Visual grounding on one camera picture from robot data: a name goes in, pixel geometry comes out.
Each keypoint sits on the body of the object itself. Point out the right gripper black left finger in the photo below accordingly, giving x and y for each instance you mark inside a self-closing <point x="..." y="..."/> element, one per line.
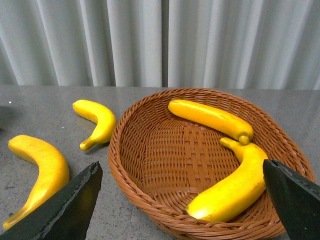
<point x="64" y="216"/>

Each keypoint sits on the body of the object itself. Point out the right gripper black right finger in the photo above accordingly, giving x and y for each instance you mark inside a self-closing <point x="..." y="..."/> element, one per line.
<point x="296" y="200"/>

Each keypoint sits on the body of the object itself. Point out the curved yellow banana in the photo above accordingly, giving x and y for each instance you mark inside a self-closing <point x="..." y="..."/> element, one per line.
<point x="235" y="193"/>

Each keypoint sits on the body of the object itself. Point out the large yellow banana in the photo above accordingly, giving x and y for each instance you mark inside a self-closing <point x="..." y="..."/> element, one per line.
<point x="53" y="173"/>

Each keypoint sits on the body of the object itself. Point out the small yellow banana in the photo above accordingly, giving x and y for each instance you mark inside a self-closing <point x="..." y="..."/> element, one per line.
<point x="99" y="114"/>

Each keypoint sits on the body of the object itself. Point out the right brown wicker basket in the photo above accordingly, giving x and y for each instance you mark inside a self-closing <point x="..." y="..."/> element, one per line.
<point x="161" y="162"/>

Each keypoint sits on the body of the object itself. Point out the straight yellow banana in basket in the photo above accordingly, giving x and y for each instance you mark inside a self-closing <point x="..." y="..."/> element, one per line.
<point x="218" y="119"/>

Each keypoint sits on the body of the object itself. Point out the white pleated curtain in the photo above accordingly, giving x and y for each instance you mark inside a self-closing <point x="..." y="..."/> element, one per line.
<point x="236" y="44"/>

